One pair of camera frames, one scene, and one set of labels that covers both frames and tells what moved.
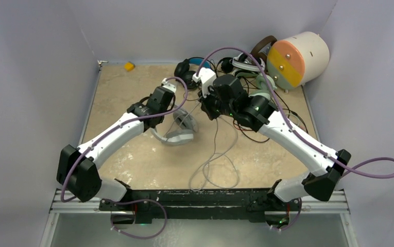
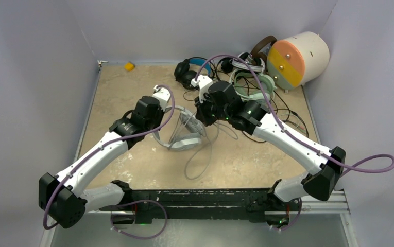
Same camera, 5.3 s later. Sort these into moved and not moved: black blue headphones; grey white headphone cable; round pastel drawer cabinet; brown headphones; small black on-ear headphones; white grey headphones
Moved: white grey headphones; grey white headphone cable
Not moved: black blue headphones; round pastel drawer cabinet; brown headphones; small black on-ear headphones
